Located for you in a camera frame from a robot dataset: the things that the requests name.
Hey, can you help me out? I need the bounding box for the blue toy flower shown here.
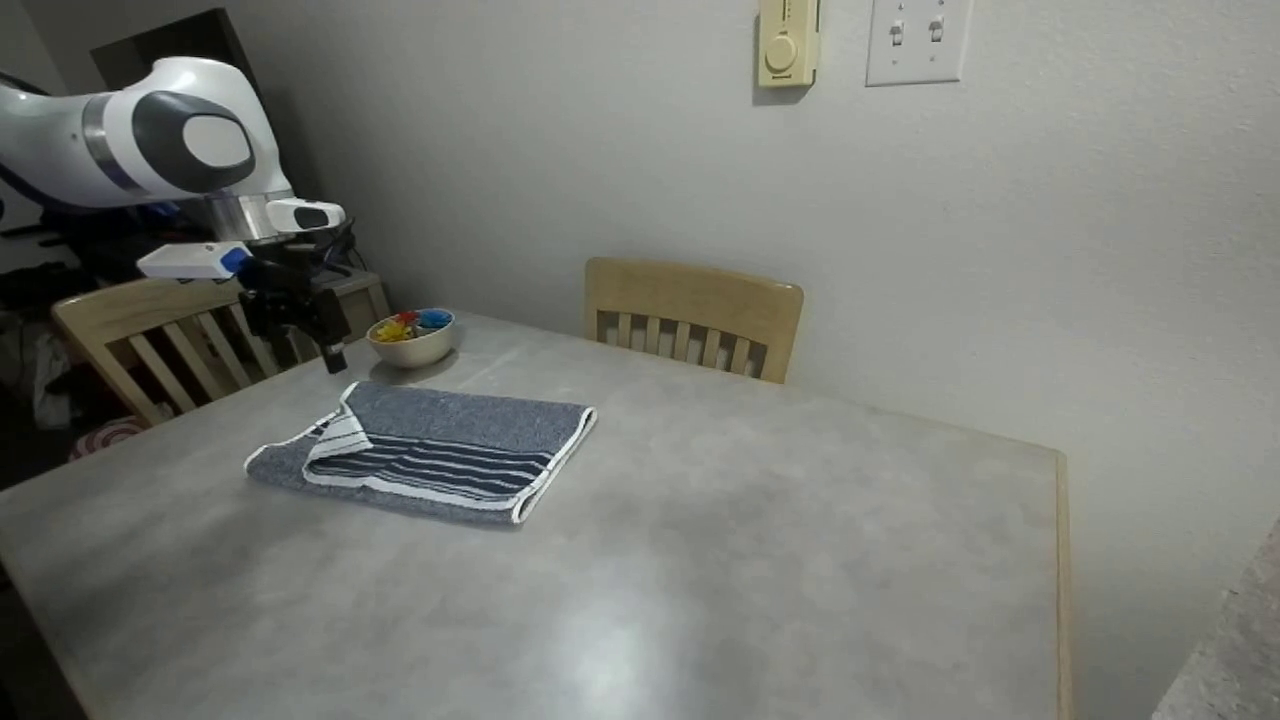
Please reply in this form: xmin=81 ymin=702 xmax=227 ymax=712
xmin=418 ymin=309 xmax=453 ymax=333

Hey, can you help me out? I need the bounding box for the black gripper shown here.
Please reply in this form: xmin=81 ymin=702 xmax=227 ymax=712
xmin=241 ymin=231 xmax=352 ymax=374

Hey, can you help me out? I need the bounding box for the gray towel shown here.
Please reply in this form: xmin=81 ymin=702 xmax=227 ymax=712
xmin=244 ymin=382 xmax=596 ymax=530

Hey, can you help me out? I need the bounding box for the cream ceramic bowl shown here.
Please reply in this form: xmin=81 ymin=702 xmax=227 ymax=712
xmin=363 ymin=309 xmax=457 ymax=368

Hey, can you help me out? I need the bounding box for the yellow toy flower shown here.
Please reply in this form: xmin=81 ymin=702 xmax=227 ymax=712
xmin=371 ymin=323 xmax=407 ymax=343

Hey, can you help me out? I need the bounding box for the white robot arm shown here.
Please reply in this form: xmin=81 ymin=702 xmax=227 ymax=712
xmin=0 ymin=56 xmax=350 ymax=374

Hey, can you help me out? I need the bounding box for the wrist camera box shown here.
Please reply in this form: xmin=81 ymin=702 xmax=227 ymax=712
xmin=138 ymin=240 xmax=253 ymax=280

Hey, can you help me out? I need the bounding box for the light wooden chair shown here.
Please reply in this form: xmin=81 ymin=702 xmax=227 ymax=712
xmin=584 ymin=256 xmax=803 ymax=386
xmin=54 ymin=280 xmax=281 ymax=424

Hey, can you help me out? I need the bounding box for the white wall outlet plate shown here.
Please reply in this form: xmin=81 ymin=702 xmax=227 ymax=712
xmin=865 ymin=0 xmax=971 ymax=88

